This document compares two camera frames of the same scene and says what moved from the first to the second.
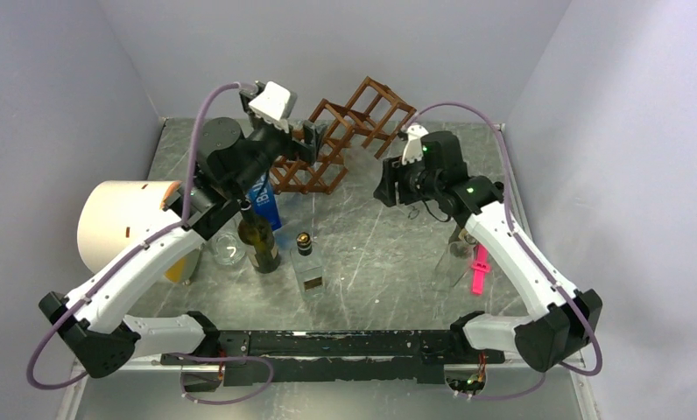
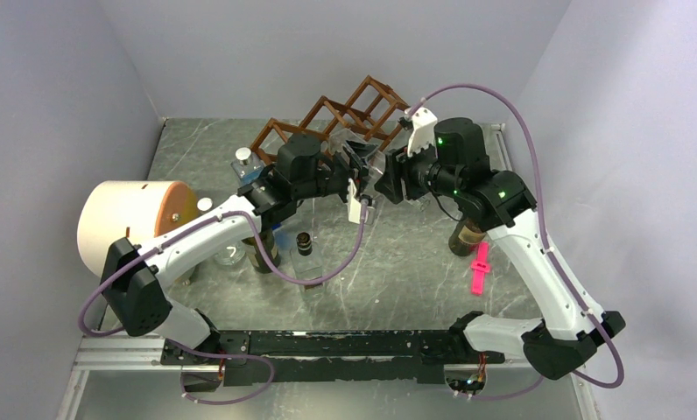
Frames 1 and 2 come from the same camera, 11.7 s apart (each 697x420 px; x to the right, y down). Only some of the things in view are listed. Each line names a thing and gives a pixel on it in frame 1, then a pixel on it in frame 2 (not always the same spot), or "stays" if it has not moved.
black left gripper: x=312 y=134 → x=340 y=160
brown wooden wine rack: x=375 y=119 stays
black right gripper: x=395 y=171 stays
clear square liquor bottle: x=307 y=262 stays
